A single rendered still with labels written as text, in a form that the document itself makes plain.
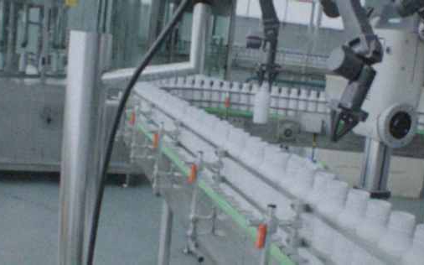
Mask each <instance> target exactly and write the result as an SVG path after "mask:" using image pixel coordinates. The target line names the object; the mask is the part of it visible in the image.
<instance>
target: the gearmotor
mask: <svg viewBox="0 0 424 265"><path fill-rule="evenodd" d="M297 133H299V134H309V135H313V136H314V138H313V151H314V145H315V137H317V136H325V137H330V115H324V114H319V113H311V112H299V113H298V114H297V118H295V117H284V116H279V117H277V134H276V140H277V144H280V143H281V142H284V143H297ZM313 151H312V158H313Z"/></svg>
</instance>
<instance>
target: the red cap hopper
mask: <svg viewBox="0 0 424 265"><path fill-rule="evenodd" d="M291 1H297V2H302V3H311V4H312V5H311V12H310V17H309V20H310V24H309V30H308V34H302V33H295V32H287V31H281V30H280V32H279V34H286V35H292V36H297V37H302V38H304V39H302V40H301V42H300V43H298V44H297V45H296V46H295V47H293V48H292V49H293V50H295V49H297V48H298V47H299V46H300V45H302V43H303V42H304V41H306V40H308V41H307V42H306V43H305V44H303V45H302V47H300V48H299V49H298V50H299V51H301V50H302V49H303V48H304V47H306V46H307V48H306V53H305V54H307V55H308V56H307V57H308V58H309V55H310V50H311V43H312V41H313V40H314V44H313V58H314V55H317V48H318V37H319V31H320V25H321V19H322V16H321V13H322V6H321V4H320V3H319V0H312V1H308V0H291ZM316 3H318V14H317V20H316V26H315V32H314V34H313V20H314V14H315V8H316ZM259 31H264V30H263V22H262V18H261V23H260V30H259ZM312 90H313V87H312V86H308V98H309V97H310V94H311V93H310V92H311V91H312Z"/></svg>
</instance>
